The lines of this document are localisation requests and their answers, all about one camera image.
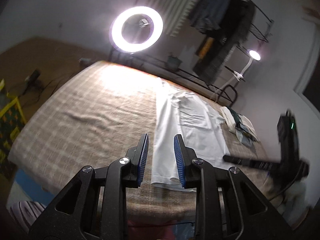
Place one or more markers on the black clothes rack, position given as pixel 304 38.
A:
pixel 224 93

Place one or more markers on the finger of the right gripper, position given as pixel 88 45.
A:
pixel 241 161

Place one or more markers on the green plant pot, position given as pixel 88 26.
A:
pixel 173 63

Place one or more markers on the phone holder clip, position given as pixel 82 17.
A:
pixel 144 23

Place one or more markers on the yellow bag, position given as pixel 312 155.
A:
pixel 12 119

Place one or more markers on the ring light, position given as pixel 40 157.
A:
pixel 125 34

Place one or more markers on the denim jacket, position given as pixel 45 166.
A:
pixel 207 14

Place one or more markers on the right gloved hand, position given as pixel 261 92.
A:
pixel 294 205

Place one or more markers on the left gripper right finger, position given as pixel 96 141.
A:
pixel 186 172

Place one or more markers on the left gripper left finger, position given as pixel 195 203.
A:
pixel 138 158

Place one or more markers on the dark hanging garment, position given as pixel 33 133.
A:
pixel 231 18

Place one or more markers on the light blue folded garment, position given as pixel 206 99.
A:
pixel 245 136

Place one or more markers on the dark green folded garment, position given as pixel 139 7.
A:
pixel 236 117

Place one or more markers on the white t-shirt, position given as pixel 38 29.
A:
pixel 181 112

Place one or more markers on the yellow hanging garment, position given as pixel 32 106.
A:
pixel 204 47

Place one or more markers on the white folded garment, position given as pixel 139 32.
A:
pixel 231 123

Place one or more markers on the small black tripod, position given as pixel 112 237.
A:
pixel 31 79

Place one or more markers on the white clip lamp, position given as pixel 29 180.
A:
pixel 253 56

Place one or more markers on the beige plaid bed blanket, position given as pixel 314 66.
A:
pixel 92 120

